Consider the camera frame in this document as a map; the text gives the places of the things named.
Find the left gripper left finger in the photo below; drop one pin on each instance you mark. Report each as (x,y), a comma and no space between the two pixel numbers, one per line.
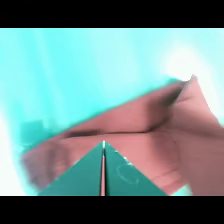
(80,181)

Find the red T-shirt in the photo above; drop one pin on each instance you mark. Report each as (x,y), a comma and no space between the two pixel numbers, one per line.
(150,133)

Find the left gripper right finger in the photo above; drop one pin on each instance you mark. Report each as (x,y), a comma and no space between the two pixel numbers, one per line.
(128,178)

